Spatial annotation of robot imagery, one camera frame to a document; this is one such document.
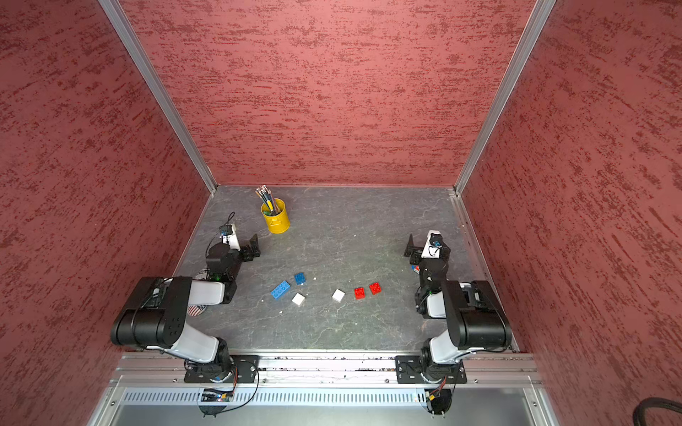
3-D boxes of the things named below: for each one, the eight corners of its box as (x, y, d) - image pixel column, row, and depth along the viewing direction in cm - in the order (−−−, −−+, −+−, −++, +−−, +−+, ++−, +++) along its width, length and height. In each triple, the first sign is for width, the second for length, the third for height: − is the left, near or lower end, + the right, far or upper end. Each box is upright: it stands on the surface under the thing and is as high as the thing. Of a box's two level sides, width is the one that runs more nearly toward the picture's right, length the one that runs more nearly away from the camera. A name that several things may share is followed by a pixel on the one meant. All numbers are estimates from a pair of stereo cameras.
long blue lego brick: (276, 301, 89) (274, 299, 87) (270, 294, 91) (269, 291, 89) (292, 288, 92) (291, 286, 90) (286, 282, 94) (285, 279, 92)
